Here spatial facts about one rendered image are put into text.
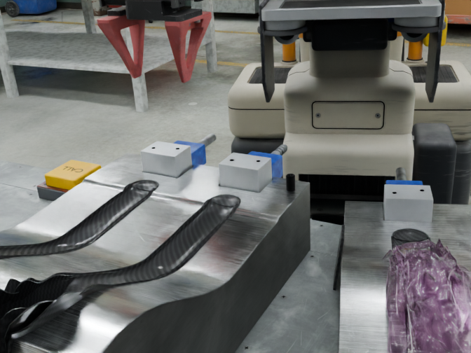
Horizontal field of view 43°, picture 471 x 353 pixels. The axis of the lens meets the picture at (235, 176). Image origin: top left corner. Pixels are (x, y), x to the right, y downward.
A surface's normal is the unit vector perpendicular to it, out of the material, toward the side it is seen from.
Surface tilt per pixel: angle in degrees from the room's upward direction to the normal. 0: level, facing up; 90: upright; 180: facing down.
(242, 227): 3
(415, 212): 90
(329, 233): 0
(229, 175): 90
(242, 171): 90
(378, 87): 31
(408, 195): 0
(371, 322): 15
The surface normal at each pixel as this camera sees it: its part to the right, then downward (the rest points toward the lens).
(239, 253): -0.08, -0.88
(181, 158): 0.88, 0.15
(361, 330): -0.11, -0.76
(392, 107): -0.18, 0.55
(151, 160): -0.46, 0.40
